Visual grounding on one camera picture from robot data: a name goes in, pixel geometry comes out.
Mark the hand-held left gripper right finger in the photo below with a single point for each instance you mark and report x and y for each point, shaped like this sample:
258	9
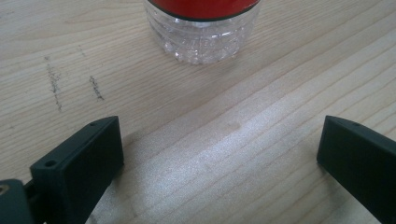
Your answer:
361	161

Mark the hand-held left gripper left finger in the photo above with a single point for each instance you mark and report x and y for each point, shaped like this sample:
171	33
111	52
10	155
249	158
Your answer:
77	168

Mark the clear plastic bottle red label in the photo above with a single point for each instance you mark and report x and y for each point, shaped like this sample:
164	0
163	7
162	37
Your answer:
199	34

